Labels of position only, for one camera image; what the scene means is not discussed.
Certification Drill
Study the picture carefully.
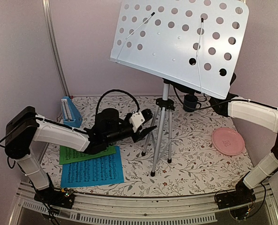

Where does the green sheet music page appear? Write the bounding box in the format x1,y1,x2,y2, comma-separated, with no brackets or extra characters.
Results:
59,146,116,165

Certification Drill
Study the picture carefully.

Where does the white perforated music stand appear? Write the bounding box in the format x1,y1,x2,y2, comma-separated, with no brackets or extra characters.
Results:
108,0,251,178

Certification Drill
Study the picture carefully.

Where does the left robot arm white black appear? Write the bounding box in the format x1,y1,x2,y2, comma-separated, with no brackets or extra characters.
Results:
0,106,156,203

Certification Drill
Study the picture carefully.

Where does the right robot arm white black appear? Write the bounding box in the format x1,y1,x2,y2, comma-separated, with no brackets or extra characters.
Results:
209,93,278,204

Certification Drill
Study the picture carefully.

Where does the dark blue mug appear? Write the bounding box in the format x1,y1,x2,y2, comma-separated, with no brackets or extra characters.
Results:
183,94,201,112

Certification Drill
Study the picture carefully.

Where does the blue sheet music page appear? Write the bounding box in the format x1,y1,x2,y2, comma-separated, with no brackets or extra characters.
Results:
61,146,124,188

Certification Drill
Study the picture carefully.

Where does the blue metronome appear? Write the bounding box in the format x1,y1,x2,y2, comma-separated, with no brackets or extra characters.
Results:
61,96,83,128

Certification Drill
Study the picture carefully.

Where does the pink plastic plate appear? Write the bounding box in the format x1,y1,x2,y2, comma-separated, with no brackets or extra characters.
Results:
211,127,245,156

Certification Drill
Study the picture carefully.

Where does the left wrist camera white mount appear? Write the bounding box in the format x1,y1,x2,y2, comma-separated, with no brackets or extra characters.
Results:
129,112,145,133

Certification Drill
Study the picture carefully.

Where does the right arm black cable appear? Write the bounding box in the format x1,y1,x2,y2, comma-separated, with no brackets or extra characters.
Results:
173,85,231,111

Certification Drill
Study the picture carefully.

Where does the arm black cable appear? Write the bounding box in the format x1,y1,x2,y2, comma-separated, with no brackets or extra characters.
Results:
95,89,141,118
173,85,231,111

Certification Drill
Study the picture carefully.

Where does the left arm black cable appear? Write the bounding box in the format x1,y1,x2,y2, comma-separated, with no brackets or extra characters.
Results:
95,89,141,118

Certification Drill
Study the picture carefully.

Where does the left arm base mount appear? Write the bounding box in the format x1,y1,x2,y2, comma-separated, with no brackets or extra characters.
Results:
34,174,75,209

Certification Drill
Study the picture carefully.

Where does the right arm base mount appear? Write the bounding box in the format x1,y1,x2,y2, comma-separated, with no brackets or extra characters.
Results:
214,178,256,209

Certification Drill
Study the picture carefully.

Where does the front aluminium rail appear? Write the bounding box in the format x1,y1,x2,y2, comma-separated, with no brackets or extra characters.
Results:
9,182,278,225

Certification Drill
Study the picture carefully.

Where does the left aluminium frame post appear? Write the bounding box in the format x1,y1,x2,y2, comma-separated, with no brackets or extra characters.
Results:
42,0,70,96

